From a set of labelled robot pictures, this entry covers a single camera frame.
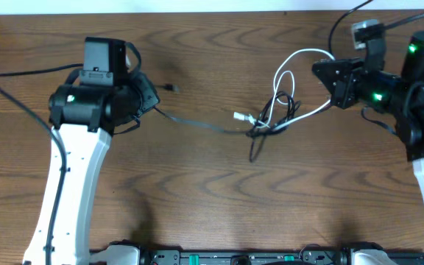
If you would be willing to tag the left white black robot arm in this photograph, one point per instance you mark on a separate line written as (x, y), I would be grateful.
(84, 118)

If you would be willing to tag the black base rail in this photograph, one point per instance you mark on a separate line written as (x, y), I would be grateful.
(271, 257)

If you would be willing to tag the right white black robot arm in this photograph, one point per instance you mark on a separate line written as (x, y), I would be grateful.
(401, 96)

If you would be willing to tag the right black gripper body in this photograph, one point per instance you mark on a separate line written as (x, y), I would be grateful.
(344, 83)

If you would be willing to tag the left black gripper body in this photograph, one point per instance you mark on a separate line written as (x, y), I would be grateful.
(147, 96)

